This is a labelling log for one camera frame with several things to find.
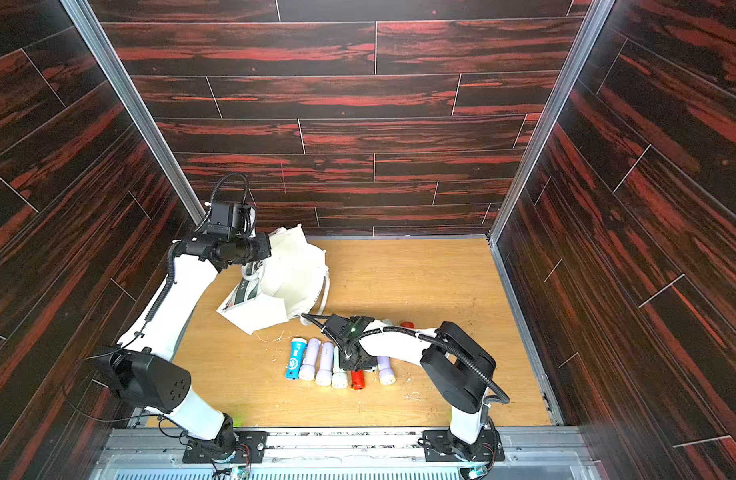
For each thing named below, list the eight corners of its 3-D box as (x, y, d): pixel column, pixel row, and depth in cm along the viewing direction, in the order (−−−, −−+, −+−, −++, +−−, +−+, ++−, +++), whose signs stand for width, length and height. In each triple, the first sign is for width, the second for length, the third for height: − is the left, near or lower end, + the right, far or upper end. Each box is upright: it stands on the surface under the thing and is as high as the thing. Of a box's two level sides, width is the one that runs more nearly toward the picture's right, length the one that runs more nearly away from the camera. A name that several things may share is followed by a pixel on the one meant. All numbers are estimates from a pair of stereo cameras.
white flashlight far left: (299, 379, 87) (297, 375, 84) (309, 342, 94) (307, 337, 92) (313, 381, 86) (311, 377, 84) (321, 343, 94) (320, 338, 91)
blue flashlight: (287, 379, 86) (285, 375, 84) (293, 342, 94) (291, 337, 91) (302, 379, 86) (300, 375, 84) (307, 342, 94) (305, 337, 91)
